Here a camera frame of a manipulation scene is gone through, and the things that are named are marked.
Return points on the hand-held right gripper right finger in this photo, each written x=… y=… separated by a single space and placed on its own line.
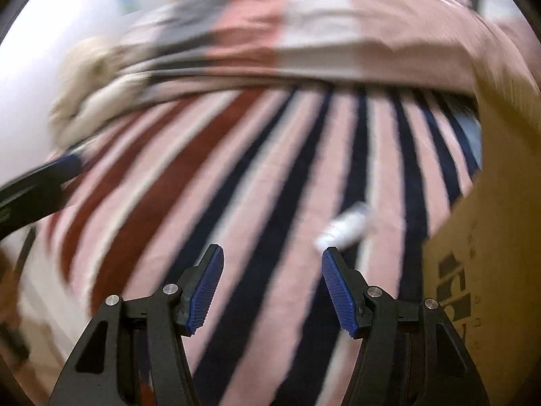
x=338 y=292

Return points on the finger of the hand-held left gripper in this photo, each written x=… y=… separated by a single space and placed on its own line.
x=42 y=190

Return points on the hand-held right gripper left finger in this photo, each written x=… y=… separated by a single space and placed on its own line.
x=205 y=292

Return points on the white spray bottle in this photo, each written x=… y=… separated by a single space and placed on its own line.
x=346 y=226

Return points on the brown cardboard box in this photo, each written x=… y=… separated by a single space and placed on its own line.
x=498 y=220

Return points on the cream puffy jacket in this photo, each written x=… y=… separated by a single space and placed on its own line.
x=114 y=97

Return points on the cream fleece blanket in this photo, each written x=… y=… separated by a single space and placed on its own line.
x=80 y=76

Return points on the striped fleece blanket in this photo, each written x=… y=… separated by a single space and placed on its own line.
x=253 y=156

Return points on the pink grey striped quilt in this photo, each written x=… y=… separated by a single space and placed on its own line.
x=317 y=38

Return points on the blue wall poster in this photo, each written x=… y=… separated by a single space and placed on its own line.
x=124 y=0

